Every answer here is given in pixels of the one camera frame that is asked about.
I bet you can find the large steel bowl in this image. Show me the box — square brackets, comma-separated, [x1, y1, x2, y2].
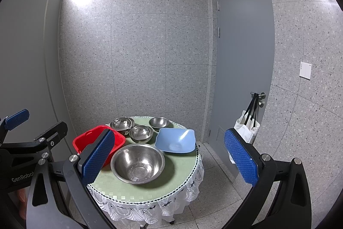
[110, 144, 165, 185]

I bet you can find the grey door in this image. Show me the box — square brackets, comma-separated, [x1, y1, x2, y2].
[209, 0, 275, 181]

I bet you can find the small steel bowl back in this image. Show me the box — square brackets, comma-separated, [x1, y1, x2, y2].
[149, 117, 170, 130]

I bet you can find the red plastic basin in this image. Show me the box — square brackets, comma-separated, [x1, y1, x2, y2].
[73, 125, 126, 167]

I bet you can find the green tablecloth with lace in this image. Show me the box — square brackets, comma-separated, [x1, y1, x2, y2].
[87, 149, 204, 226]

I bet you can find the blue square plastic plate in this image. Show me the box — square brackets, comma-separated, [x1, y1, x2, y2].
[155, 128, 196, 154]

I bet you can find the person's left hand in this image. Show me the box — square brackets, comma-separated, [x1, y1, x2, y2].
[16, 188, 27, 220]

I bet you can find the white tote bag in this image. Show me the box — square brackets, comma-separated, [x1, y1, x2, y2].
[228, 93, 261, 164]

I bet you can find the white wall switch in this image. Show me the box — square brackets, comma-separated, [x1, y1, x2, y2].
[299, 62, 312, 80]

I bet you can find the door handle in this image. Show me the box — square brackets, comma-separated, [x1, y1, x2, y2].
[251, 92, 266, 108]

